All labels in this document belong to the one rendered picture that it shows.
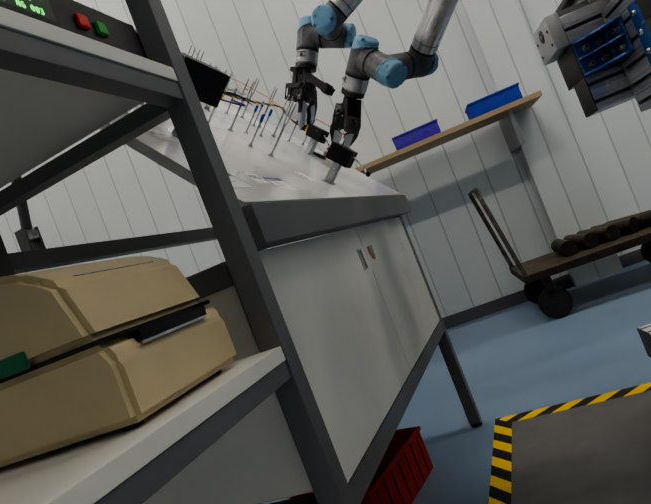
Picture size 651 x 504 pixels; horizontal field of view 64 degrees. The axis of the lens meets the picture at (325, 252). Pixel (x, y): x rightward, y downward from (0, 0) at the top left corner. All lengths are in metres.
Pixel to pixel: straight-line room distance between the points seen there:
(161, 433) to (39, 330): 0.16
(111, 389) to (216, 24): 3.85
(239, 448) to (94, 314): 0.43
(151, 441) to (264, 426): 0.39
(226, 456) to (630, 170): 3.42
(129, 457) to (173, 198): 3.73
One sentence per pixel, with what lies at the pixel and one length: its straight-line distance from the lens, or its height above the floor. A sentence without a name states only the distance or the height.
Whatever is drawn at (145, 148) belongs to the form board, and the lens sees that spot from 0.89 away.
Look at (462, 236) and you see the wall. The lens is 3.71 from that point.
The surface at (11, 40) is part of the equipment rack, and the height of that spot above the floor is 1.03.
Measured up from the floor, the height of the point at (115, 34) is 1.10.
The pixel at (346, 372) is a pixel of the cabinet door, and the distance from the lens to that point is 0.99.
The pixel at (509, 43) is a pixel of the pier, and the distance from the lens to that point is 3.84.
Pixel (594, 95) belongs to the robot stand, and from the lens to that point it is 1.51.
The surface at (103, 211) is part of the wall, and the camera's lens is 4.44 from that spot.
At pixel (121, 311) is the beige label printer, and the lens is 0.58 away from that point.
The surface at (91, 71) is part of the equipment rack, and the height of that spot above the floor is 1.02.
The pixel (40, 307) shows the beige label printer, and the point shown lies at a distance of 0.57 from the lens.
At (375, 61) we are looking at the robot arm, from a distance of 1.52.
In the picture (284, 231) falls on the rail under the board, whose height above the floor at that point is 0.81.
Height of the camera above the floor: 0.74
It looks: 1 degrees up
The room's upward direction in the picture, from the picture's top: 21 degrees counter-clockwise
